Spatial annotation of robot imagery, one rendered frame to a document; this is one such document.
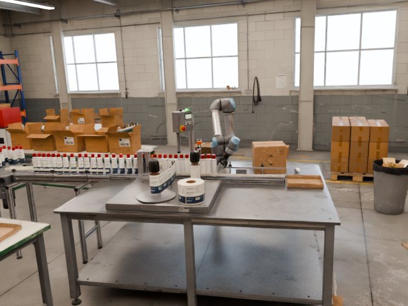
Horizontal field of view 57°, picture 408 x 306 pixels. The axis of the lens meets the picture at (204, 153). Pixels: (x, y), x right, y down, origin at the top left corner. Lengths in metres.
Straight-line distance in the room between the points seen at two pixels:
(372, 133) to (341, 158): 0.60
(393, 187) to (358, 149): 1.44
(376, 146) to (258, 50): 3.60
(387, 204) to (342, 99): 3.79
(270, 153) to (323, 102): 5.04
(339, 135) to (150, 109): 5.07
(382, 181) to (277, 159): 1.85
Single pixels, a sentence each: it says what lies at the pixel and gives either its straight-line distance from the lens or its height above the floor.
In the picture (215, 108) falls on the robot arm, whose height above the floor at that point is 1.48.
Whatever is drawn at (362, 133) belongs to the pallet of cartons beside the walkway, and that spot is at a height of 0.78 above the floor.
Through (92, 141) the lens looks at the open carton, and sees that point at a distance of 5.37.
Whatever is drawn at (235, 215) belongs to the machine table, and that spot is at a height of 0.83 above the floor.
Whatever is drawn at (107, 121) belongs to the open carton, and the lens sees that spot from 7.66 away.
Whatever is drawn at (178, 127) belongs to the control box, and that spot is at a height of 1.33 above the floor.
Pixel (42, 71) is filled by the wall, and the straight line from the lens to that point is 11.56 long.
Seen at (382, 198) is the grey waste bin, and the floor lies 0.20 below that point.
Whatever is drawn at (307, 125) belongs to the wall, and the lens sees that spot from 8.55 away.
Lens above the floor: 1.86
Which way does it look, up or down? 13 degrees down
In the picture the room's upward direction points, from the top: 2 degrees counter-clockwise
